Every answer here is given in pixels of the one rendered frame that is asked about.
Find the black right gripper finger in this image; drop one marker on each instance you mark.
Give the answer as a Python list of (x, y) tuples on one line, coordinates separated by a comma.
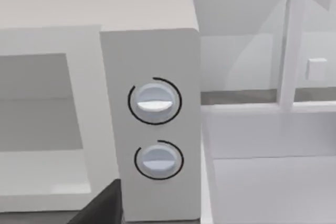
[(105, 203)]

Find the microwave oven door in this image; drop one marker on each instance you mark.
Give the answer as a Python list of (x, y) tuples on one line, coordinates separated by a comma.
[(78, 171)]

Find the pale round microwave knob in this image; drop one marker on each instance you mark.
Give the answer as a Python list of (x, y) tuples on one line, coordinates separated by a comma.
[(158, 161), (154, 100)]

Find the white sink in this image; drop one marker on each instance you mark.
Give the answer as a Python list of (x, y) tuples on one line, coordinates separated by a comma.
[(265, 155)]

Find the pale microwave oven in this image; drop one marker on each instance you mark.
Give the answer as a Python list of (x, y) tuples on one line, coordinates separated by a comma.
[(147, 11)]

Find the tall white tap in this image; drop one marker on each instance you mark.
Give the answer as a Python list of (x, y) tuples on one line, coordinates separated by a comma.
[(291, 51)]

